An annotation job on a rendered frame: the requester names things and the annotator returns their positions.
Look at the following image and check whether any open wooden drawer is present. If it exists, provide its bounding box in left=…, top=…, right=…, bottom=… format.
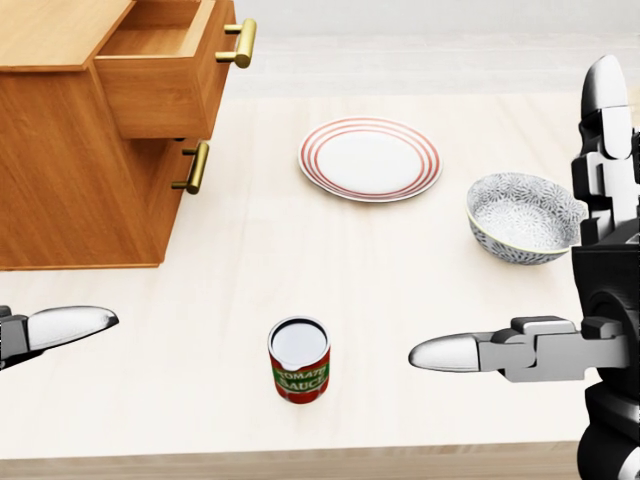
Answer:
left=93, top=0, right=238, bottom=142

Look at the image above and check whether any wooden cabinet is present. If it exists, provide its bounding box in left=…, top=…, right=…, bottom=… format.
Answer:
left=0, top=0, right=214, bottom=272

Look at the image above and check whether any white plate with red rings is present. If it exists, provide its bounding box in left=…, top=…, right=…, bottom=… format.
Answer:
left=297, top=116, right=445, bottom=204

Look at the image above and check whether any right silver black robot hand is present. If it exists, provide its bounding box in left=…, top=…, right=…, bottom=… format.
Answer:
left=407, top=54, right=640, bottom=387

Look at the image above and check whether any brass handle of closed drawer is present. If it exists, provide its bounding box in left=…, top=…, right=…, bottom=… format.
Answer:
left=170, top=140, right=212, bottom=195

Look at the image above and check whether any closed wooden drawer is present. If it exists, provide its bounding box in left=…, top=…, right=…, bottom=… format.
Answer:
left=123, top=137, right=212, bottom=267

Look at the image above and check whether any brass handle of open drawer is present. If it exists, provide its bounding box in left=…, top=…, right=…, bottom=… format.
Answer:
left=215, top=18, right=258, bottom=70

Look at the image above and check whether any grey patterned bowl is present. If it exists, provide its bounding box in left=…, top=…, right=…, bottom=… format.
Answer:
left=465, top=171, right=589, bottom=267

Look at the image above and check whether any red tomato sauce tin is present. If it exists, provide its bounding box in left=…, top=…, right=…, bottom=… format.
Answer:
left=266, top=315, right=333, bottom=406

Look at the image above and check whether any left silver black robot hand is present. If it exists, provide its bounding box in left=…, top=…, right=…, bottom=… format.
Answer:
left=0, top=305, right=121, bottom=372

